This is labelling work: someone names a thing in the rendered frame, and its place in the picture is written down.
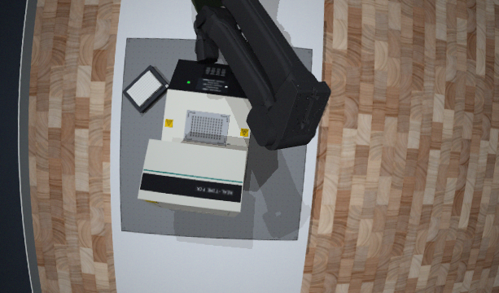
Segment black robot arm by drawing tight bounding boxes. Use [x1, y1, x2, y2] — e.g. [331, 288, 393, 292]
[194, 0, 331, 151]

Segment white thermal cycler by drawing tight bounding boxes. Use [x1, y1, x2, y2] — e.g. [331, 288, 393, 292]
[138, 59, 252, 217]

